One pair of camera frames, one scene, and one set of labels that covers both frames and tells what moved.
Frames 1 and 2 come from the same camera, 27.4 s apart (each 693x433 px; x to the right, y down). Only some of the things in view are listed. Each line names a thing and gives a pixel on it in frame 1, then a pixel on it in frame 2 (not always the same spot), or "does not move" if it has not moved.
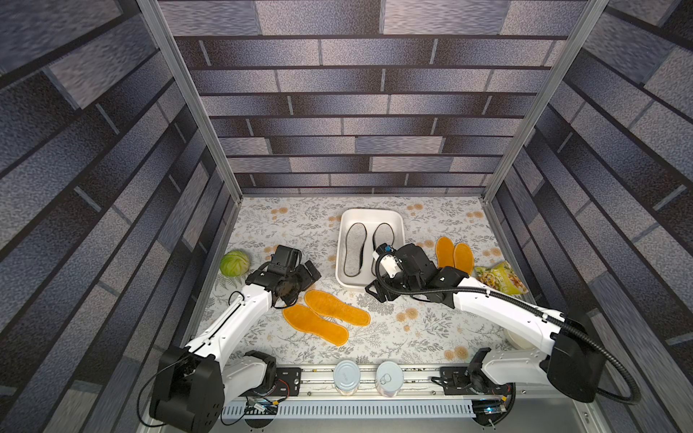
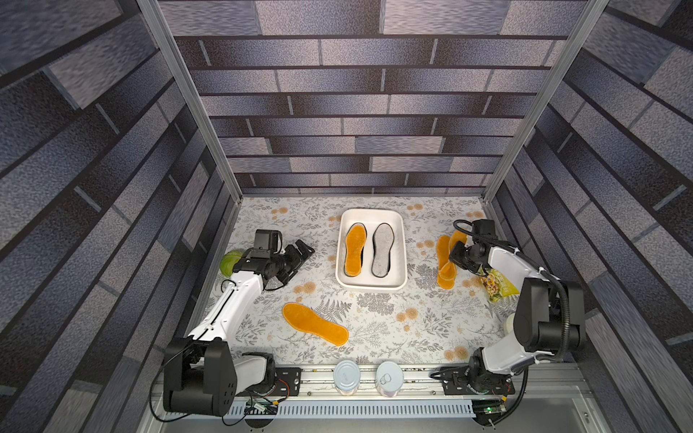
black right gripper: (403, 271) to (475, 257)
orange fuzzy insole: (326, 330) does not move
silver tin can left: (346, 376) does not move
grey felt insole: (383, 234) does not move
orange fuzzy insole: (331, 308) to (356, 234)
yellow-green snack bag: (502, 277) does not move
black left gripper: (309, 278) to (297, 258)
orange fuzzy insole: (445, 252) does not move
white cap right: (389, 378) does not move
